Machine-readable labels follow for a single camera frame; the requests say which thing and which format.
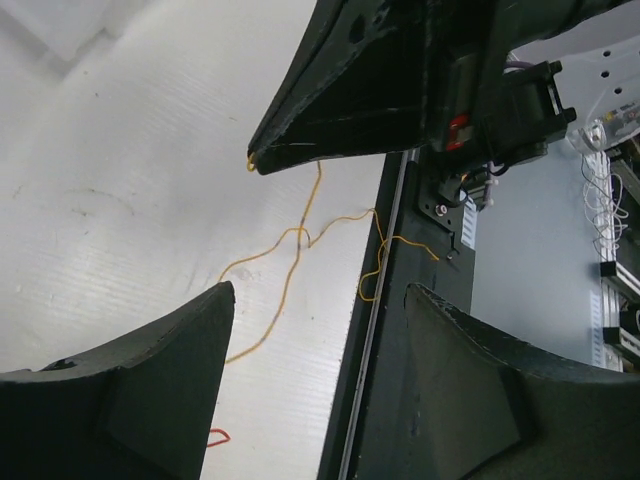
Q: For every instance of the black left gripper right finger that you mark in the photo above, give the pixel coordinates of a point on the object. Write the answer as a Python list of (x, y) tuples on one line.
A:
[(487, 405)]

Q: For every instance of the right white cable duct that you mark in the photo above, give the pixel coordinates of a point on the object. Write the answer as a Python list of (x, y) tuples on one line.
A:
[(469, 225)]

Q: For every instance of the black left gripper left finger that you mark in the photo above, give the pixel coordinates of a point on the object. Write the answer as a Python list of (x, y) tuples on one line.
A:
[(137, 407)]

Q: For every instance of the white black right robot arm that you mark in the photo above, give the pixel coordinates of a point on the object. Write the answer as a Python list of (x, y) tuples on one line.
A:
[(600, 60)]

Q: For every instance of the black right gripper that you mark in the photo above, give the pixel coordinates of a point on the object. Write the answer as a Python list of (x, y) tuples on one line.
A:
[(356, 83)]

